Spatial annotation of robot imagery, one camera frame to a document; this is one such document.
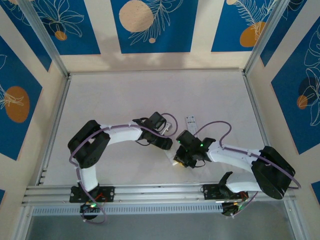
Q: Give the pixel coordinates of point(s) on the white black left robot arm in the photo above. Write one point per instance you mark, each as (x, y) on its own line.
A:
(120, 132)

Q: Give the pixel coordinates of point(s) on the remote control with coloured buttons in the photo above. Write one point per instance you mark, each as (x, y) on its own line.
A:
(191, 122)

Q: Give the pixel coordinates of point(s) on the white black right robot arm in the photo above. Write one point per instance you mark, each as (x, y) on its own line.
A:
(230, 156)

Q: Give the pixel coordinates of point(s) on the black base controller board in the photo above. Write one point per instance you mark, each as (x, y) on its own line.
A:
(228, 210)
(87, 208)

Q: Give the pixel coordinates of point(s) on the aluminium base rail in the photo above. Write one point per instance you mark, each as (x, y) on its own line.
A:
(162, 191)

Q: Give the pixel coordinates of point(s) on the aluminium table edge rail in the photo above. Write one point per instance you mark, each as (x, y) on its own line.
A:
(257, 112)
(63, 92)

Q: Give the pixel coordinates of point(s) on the aluminium frame post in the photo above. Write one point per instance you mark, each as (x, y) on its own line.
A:
(45, 35)
(267, 35)

